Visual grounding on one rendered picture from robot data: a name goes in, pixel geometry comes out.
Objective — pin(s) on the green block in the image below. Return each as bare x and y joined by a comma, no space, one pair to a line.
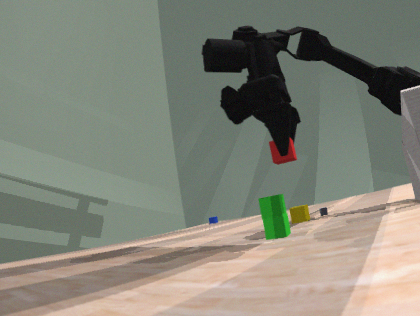
277,227
272,206

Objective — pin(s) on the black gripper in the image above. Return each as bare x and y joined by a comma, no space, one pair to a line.
266,87

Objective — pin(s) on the red block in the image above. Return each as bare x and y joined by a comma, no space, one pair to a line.
277,158

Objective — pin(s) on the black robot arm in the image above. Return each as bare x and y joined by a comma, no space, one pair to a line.
248,48

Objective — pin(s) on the small yellow block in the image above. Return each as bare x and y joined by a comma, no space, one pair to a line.
299,214

